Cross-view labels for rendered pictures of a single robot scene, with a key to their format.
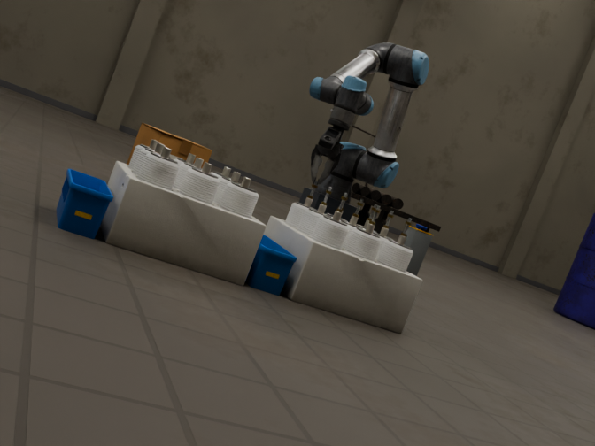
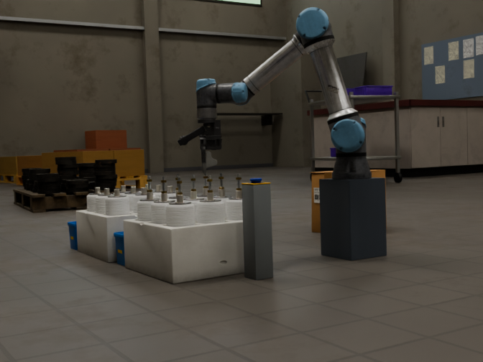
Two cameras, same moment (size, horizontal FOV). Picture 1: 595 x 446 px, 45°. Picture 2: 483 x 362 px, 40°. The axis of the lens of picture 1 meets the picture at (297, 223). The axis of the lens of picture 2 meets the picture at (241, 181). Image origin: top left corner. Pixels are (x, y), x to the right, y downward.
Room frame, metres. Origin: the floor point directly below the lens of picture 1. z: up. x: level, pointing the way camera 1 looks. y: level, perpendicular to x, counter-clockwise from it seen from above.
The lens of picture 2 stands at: (2.07, -2.51, 0.43)
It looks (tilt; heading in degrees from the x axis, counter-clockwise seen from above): 3 degrees down; 81
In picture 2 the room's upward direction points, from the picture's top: 2 degrees counter-clockwise
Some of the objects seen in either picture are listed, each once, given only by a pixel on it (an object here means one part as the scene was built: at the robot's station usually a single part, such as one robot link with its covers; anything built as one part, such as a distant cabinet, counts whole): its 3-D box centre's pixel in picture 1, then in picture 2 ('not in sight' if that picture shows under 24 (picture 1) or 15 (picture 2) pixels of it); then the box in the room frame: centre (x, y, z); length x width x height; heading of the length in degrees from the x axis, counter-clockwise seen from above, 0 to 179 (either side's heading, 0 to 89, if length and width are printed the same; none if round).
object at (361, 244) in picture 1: (357, 261); (165, 227); (2.18, -0.21, 0.16); 0.10 x 0.10 x 0.18
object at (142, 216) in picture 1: (176, 219); (134, 230); (2.08, 0.33, 0.09); 0.39 x 0.39 x 0.18; 22
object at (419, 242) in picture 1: (402, 272); (257, 230); (2.47, -0.40, 0.16); 0.07 x 0.07 x 0.31; 23
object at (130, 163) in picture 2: not in sight; (91, 169); (1.59, 5.65, 0.23); 1.31 x 0.94 x 0.46; 113
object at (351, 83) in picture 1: (351, 95); (207, 93); (2.37, -0.01, 0.64); 0.09 x 0.08 x 0.11; 158
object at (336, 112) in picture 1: (341, 117); (206, 114); (2.36, -0.01, 0.56); 0.08 x 0.08 x 0.05
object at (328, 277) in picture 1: (333, 272); (195, 243); (2.29, -0.16, 0.09); 0.39 x 0.39 x 0.18; 23
